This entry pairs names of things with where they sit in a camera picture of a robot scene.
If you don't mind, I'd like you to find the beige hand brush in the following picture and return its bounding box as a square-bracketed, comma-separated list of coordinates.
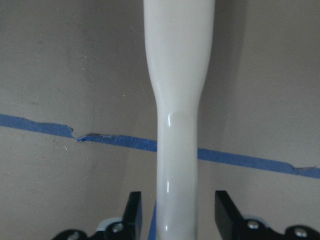
[143, 0, 215, 240]

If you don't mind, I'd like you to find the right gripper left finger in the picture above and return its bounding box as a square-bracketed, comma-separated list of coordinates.
[54, 191, 142, 240]

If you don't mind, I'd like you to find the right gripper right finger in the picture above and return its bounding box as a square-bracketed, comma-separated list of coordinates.
[214, 190, 320, 240]

